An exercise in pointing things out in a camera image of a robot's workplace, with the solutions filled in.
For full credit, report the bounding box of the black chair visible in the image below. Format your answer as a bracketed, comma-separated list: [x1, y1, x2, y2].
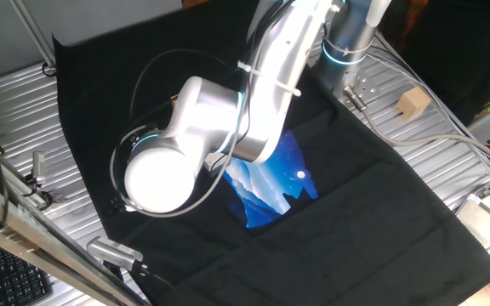
[397, 0, 490, 127]

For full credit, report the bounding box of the thin metal pole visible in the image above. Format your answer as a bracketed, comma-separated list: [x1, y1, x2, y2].
[9, 0, 58, 69]

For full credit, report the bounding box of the silver camera with black cable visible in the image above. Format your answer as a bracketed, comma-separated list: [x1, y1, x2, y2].
[86, 235, 145, 273]

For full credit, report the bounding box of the black keyboard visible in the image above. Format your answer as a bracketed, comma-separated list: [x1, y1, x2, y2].
[0, 237, 54, 306]

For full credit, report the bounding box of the black cloth with blue print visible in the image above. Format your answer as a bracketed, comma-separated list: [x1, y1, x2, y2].
[52, 0, 490, 306]

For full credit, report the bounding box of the silver camera on rail clamp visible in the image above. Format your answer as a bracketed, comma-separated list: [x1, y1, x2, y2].
[23, 150, 66, 209]

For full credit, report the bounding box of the grey robot hose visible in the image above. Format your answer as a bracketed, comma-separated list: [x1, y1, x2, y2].
[342, 84, 490, 173]

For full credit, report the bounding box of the white flat device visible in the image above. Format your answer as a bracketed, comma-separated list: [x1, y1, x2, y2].
[456, 193, 490, 258]

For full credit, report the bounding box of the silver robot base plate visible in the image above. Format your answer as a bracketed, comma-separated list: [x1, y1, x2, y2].
[333, 70, 380, 103]

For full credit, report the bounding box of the aluminium frame beam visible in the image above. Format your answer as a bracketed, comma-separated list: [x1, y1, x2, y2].
[0, 172, 148, 306]

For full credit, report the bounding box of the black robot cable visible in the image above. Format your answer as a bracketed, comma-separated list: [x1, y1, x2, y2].
[128, 48, 236, 125]

